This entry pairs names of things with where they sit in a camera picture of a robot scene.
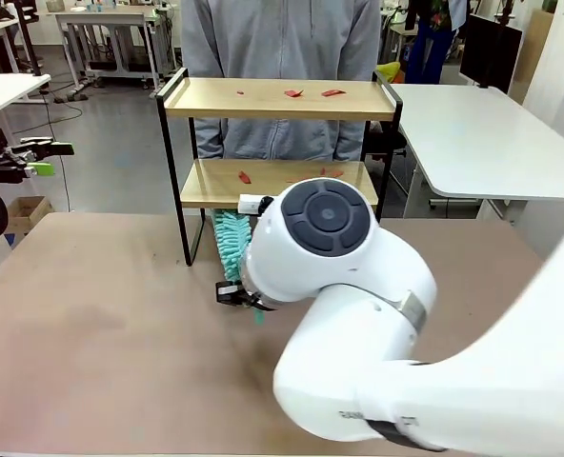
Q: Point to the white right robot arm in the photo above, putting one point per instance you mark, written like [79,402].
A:
[358,285]

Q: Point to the person's right forearm grey sleeve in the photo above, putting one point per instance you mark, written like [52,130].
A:
[206,138]

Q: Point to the brown cardboard panel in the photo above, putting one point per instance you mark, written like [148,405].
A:
[534,47]

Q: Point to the salmon red paper strip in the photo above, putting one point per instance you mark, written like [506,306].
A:
[294,180]

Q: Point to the blue tape piece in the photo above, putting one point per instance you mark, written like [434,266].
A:
[9,239]

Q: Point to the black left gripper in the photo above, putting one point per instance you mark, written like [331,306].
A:
[1,171]

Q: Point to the long red paper scrap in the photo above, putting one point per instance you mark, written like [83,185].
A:
[333,93]

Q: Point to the orange paper scrap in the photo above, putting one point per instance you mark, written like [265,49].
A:
[337,173]

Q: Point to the cardboard box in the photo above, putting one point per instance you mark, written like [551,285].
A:
[25,212]

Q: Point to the person in blue trousers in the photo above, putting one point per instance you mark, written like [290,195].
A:
[429,52]

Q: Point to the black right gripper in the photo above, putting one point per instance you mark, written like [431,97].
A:
[259,304]

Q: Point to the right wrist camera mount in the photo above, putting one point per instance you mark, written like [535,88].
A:
[253,204]

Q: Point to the curled red paper scrap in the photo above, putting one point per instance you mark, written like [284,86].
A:
[292,93]

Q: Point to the white side table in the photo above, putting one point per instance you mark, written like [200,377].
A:
[6,90]

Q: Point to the grey metal workbench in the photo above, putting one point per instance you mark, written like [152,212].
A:
[101,16]

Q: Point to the yellow-green object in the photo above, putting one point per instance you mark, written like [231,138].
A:
[390,71]

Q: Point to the person's left forearm grey sleeve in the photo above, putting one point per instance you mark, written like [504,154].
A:
[351,138]

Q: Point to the teal microfiber duster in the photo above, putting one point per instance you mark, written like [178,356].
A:
[229,238]

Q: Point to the person in grey hoodie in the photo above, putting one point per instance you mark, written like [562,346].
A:
[282,38]

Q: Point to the black metal post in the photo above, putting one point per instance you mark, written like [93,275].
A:
[29,43]

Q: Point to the large white curved table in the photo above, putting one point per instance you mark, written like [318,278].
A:
[477,138]

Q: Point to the black monitor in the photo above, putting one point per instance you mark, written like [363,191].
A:
[489,47]

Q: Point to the power strip on floor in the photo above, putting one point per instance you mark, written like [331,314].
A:
[72,97]

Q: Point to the two-tier wood metal shelf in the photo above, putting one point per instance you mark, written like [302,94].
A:
[282,105]

